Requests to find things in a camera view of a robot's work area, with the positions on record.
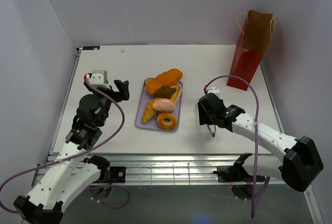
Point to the black table label sticker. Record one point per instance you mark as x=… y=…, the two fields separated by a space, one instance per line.
x=91 y=48

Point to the long orange bread loaf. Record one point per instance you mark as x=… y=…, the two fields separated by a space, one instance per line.
x=168 y=78

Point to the aluminium rail frame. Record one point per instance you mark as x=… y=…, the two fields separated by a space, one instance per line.
x=170 y=170

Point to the lavender plastic tray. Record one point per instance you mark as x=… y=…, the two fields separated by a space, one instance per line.
x=152 y=124

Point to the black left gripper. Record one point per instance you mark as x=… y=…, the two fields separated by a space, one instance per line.
x=123 y=94

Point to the white iced hotdog bun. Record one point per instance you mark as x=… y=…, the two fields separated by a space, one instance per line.
x=177 y=94

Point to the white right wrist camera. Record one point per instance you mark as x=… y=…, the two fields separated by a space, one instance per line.
x=214 y=90

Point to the dark brown chocolate bread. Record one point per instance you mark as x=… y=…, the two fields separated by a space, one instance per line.
x=164 y=92

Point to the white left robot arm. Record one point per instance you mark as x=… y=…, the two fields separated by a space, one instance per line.
x=72 y=172

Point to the striped croissant bread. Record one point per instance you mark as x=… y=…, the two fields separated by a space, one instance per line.
x=148 y=112

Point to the sliced baguette piece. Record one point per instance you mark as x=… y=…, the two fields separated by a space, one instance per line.
x=148 y=80

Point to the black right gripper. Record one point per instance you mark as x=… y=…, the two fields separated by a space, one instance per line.
x=203 y=119

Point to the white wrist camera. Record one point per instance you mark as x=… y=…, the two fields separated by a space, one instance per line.
x=214 y=90
x=98 y=79

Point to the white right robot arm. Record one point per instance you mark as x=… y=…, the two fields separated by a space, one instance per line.
x=296 y=161

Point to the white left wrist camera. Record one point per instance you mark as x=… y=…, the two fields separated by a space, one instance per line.
x=98 y=79

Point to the pink sugared round bread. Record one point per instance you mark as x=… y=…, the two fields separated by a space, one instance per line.
x=164 y=106

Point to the metal serving tongs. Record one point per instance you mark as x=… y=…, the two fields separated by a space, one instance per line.
x=211 y=129

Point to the red brown paper bag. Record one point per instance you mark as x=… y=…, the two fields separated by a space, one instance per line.
x=253 y=42

